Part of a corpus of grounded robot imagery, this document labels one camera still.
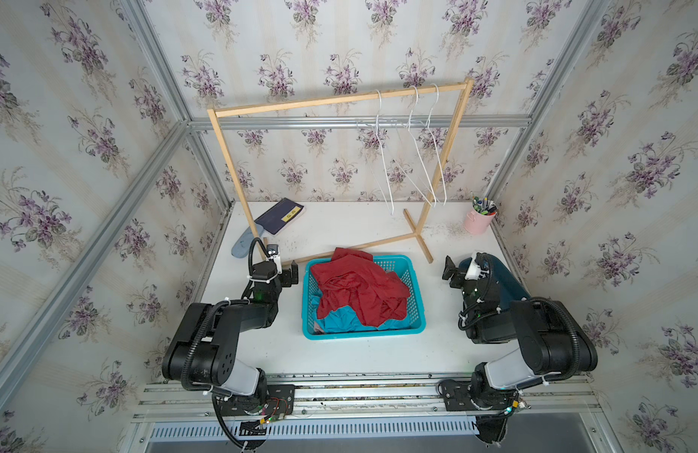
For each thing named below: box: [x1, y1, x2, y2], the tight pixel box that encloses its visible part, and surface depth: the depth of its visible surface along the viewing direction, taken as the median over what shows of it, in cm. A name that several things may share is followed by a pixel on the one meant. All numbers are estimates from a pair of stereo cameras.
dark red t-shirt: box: [310, 247, 411, 328], surface depth 79 cm
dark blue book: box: [253, 197, 306, 235], surface depth 117 cm
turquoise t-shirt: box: [310, 297, 411, 335], surface depth 80 cm
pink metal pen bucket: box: [464, 207, 498, 235], surface depth 112 cm
